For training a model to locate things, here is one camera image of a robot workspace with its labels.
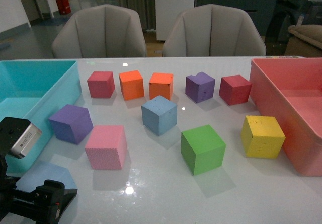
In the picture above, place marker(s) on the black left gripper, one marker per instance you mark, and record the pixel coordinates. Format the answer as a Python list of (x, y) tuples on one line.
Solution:
[(45, 204)]

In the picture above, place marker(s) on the light blue foam block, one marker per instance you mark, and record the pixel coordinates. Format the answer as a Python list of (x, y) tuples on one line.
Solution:
[(42, 171), (159, 115)]

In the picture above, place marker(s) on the pink foam block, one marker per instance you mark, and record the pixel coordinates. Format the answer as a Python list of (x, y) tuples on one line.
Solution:
[(107, 147)]

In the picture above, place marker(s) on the teal plastic bin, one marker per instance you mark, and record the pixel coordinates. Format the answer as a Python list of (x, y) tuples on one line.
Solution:
[(35, 90)]

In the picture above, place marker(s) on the magenta foam block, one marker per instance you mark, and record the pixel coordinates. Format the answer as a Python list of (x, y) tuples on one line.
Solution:
[(101, 84)]

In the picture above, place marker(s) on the orange foam block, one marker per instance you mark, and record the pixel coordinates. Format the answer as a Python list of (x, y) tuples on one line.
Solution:
[(131, 83)]

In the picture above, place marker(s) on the green foam block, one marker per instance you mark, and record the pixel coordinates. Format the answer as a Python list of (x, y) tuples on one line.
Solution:
[(202, 149)]

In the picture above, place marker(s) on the orange block with dark corners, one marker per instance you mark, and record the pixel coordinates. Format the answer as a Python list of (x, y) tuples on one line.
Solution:
[(161, 84)]

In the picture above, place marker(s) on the left grey chair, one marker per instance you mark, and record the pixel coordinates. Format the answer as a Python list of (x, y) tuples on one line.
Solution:
[(105, 31)]

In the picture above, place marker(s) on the grey chair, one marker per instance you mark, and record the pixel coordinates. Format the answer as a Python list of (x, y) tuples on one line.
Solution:
[(105, 31), (213, 30)]

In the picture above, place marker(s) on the notched purple foam block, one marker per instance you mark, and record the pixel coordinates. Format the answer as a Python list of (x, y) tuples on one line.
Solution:
[(200, 87)]

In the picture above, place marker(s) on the dark red foam block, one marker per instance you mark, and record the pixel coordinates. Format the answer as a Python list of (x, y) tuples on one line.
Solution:
[(234, 89)]

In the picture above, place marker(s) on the yellow foam block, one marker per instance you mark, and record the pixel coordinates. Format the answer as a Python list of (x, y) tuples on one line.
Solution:
[(262, 137)]

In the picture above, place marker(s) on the right grey chair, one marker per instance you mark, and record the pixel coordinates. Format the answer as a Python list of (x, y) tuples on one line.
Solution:
[(213, 30)]

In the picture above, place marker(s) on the white cabinet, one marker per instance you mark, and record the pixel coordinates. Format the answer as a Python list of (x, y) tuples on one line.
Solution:
[(166, 12)]

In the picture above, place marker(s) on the coloured button strip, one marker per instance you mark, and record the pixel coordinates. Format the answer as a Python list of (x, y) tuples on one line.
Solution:
[(282, 57)]

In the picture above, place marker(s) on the pink plastic bin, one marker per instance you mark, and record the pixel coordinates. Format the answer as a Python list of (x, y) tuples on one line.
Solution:
[(290, 90)]

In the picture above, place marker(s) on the beige sofa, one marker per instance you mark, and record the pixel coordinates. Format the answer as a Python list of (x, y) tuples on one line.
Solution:
[(305, 41)]

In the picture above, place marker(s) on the black appliance box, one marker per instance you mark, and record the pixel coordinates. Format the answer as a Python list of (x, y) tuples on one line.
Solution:
[(287, 13)]

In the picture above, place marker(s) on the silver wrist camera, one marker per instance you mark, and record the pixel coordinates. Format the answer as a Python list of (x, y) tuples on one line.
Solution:
[(18, 136)]

